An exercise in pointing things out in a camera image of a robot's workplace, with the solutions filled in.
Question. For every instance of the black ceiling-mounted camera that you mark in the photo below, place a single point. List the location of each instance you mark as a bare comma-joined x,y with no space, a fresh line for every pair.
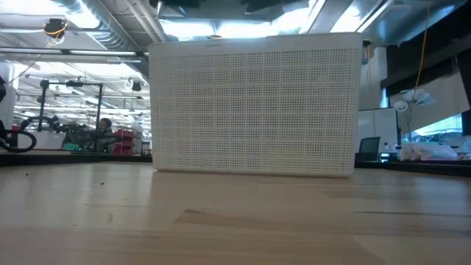
55,26

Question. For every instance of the black background gantry frame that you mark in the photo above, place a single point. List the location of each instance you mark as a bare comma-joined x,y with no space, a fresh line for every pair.
73,84

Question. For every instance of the clear plastic bag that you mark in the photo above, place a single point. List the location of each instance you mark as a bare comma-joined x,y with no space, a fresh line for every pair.
427,152

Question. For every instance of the white plastic laundry bin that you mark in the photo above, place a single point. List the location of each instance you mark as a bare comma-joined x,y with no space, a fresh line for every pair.
254,110

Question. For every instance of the person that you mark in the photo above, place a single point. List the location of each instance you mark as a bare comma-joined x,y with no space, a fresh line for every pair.
106,134

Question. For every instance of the white flower-shaped lamp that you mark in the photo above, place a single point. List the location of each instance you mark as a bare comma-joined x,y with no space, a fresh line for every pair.
416,97

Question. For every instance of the black background robot arms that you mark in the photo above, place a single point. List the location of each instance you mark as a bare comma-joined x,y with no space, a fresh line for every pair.
73,132

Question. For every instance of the black aluminium table frame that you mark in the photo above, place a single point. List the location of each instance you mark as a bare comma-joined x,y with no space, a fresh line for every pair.
73,159

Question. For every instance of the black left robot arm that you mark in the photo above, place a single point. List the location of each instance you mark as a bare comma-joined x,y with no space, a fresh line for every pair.
2,90

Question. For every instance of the black office chair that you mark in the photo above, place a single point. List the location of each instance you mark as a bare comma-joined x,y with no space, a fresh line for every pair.
369,147

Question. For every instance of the red storage bins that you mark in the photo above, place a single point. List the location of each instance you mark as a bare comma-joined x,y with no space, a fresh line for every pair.
124,141

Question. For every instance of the small bottle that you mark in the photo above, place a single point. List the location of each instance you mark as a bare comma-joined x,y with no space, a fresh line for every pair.
385,147

